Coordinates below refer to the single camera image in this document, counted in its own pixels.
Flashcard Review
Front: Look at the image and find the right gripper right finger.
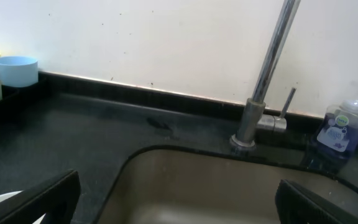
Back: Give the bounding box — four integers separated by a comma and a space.
275, 179, 358, 224

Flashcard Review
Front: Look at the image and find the blue cup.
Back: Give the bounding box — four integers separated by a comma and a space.
0, 55, 39, 88

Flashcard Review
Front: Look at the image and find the steel tap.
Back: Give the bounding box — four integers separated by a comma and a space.
229, 0, 302, 154

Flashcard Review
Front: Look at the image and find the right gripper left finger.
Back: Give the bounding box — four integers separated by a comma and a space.
0, 169, 82, 224

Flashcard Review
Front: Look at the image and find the steel sink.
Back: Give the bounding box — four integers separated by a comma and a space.
93, 145, 358, 224

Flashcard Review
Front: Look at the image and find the blue soap bottle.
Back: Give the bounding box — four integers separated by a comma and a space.
309, 99, 358, 163

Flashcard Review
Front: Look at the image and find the black tray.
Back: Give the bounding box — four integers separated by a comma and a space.
0, 75, 50, 131

